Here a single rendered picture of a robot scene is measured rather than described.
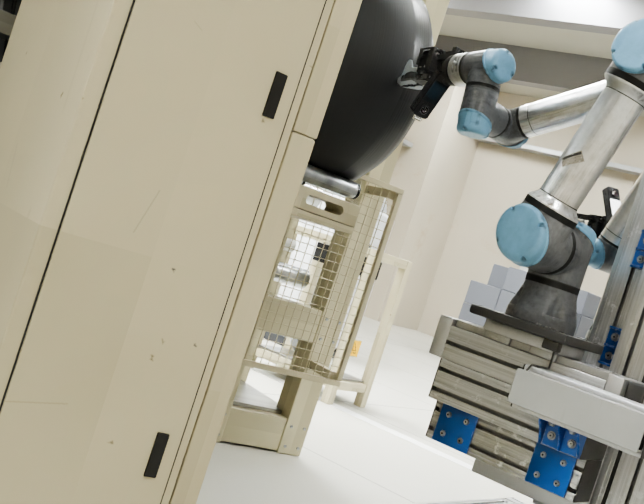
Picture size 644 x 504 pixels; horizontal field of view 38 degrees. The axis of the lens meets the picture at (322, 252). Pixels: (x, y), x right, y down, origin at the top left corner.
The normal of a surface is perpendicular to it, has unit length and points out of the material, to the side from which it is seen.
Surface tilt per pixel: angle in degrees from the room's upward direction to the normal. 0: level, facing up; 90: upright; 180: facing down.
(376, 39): 78
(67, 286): 90
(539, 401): 90
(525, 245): 97
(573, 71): 90
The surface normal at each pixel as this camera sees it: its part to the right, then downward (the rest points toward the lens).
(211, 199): 0.52, 0.18
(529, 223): -0.69, -0.09
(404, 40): 0.59, -0.12
